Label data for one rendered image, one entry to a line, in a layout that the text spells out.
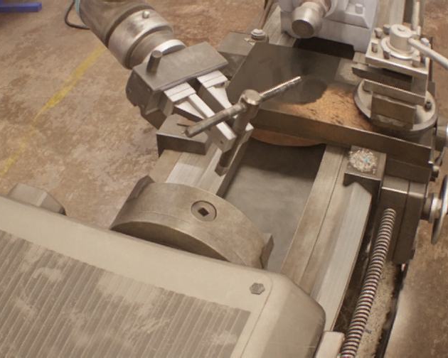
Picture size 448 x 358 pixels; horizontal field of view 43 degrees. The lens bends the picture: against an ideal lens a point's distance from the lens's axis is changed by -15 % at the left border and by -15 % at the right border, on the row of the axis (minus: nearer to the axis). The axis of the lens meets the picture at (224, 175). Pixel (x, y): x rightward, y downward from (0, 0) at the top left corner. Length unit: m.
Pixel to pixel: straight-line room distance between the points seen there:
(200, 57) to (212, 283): 0.33
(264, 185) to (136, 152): 1.33
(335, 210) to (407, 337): 0.93
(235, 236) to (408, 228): 0.81
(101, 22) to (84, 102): 2.42
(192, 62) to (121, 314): 0.37
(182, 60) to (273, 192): 0.85
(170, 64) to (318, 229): 0.68
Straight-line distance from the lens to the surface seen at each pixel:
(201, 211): 0.95
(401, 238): 1.71
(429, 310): 2.36
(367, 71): 1.47
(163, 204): 0.95
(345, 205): 1.46
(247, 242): 0.96
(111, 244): 0.74
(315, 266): 1.36
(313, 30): 1.61
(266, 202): 1.64
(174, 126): 1.63
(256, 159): 1.75
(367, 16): 2.00
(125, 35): 0.88
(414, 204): 1.61
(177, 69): 0.85
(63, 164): 2.97
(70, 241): 0.75
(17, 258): 0.75
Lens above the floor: 1.88
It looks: 42 degrees down
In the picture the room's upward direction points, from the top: 3 degrees counter-clockwise
